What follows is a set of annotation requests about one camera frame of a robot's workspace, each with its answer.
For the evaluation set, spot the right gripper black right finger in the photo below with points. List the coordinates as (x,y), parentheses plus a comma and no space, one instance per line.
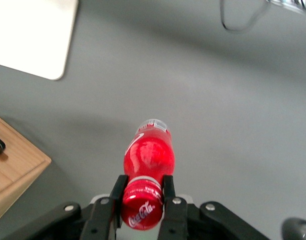
(175,220)

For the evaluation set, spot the wooden drawer front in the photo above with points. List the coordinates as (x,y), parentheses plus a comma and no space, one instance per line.
(18,155)

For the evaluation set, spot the white rectangular tray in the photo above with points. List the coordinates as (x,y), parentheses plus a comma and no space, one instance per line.
(30,32)

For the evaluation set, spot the shiny table edge strip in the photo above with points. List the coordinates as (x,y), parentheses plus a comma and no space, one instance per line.
(292,3)

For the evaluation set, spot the dark grey rounded fitting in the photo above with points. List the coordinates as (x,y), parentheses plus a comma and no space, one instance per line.
(297,230)

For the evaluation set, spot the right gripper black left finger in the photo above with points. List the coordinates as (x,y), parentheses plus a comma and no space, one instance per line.
(102,217)

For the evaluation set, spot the red coke bottle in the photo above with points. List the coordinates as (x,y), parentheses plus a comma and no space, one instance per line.
(147,155)

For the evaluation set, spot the wooden drawer cabinet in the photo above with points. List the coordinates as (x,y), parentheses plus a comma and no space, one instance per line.
(8,200)

